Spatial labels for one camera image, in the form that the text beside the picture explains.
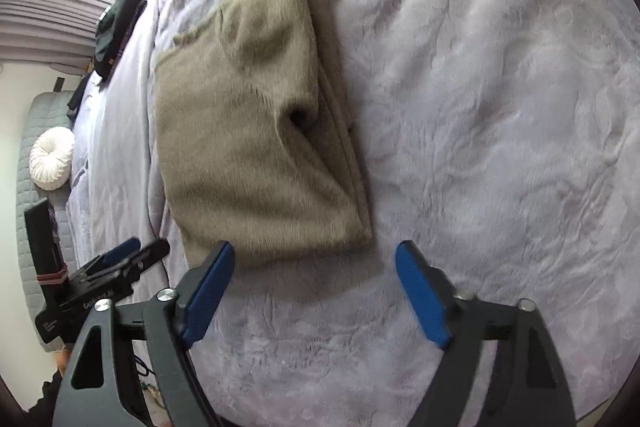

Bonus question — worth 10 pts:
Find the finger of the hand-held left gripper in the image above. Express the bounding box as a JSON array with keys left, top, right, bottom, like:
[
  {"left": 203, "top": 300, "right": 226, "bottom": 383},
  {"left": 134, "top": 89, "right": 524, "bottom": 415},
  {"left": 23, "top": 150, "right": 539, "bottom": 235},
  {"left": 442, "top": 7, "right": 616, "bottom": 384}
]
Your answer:
[
  {"left": 75, "top": 237, "right": 142, "bottom": 281},
  {"left": 107, "top": 240, "right": 171, "bottom": 283}
]

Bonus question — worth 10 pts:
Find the grey quilted sofa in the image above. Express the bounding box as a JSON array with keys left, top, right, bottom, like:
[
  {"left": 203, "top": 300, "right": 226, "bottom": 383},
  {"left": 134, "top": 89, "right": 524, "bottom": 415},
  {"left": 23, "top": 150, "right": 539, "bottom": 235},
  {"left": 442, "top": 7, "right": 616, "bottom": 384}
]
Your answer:
[{"left": 15, "top": 89, "right": 83, "bottom": 353}]

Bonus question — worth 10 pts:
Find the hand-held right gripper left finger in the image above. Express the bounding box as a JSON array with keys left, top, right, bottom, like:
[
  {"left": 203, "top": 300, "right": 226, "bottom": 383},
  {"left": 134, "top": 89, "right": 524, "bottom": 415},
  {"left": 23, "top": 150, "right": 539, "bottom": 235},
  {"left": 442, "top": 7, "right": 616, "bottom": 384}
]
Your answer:
[{"left": 52, "top": 241, "right": 236, "bottom": 427}]

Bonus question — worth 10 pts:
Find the pleated window blind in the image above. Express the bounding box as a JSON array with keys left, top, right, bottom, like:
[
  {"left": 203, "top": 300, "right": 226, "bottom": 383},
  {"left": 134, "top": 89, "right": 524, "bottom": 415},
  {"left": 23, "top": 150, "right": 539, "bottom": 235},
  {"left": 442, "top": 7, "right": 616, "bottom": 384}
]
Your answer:
[{"left": 0, "top": 0, "right": 117, "bottom": 74}]

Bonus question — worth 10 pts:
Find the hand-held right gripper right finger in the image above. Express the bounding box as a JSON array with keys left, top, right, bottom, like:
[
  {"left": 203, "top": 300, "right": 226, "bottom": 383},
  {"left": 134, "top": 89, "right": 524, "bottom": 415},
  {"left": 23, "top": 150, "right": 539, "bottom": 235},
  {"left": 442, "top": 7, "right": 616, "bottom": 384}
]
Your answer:
[{"left": 395, "top": 241, "right": 576, "bottom": 427}]

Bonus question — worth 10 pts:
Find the dark green garment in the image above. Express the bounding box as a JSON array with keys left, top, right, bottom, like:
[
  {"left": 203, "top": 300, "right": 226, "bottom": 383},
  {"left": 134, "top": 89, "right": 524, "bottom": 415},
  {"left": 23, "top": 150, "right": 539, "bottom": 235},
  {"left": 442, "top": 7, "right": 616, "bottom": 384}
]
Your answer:
[{"left": 67, "top": 0, "right": 186, "bottom": 112}]

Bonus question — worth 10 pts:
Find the tan knit sweater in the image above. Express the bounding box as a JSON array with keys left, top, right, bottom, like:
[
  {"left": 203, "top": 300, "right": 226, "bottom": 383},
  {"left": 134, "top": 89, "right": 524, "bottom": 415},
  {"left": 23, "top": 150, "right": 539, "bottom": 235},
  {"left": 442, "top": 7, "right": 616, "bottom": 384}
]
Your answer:
[{"left": 152, "top": 0, "right": 376, "bottom": 270}]

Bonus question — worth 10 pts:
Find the lilac embossed blanket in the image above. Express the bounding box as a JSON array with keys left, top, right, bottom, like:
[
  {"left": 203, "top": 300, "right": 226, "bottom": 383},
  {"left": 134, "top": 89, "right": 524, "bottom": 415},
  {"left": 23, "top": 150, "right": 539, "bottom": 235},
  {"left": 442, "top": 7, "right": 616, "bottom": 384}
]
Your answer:
[{"left": 65, "top": 0, "right": 640, "bottom": 427}]

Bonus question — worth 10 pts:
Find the white round pillow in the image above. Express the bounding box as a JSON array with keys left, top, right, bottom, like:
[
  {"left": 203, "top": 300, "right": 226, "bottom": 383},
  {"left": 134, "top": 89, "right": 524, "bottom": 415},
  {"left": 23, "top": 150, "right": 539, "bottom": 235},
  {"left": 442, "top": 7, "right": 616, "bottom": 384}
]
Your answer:
[{"left": 29, "top": 128, "right": 76, "bottom": 192}]

